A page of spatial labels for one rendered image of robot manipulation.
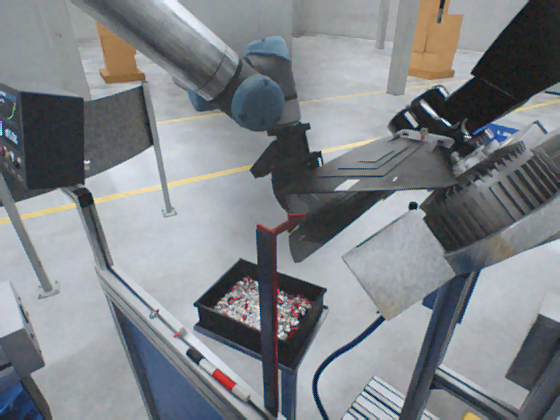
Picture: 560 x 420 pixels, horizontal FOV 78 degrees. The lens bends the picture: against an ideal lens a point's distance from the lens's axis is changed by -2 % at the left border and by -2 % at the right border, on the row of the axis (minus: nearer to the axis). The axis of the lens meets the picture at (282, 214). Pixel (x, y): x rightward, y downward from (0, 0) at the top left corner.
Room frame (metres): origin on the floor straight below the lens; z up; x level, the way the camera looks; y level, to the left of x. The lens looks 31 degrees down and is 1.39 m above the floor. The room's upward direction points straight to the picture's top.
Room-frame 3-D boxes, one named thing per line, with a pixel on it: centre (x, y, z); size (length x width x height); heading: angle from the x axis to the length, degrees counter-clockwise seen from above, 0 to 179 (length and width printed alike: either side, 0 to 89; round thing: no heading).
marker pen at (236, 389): (0.36, 0.11, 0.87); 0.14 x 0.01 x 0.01; 52
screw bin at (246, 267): (0.53, 0.04, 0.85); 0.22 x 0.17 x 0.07; 62
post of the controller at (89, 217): (0.65, 0.42, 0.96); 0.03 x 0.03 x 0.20; 48
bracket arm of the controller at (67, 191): (0.71, 0.49, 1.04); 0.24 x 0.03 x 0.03; 48
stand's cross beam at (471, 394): (0.51, -0.47, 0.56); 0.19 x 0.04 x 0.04; 48
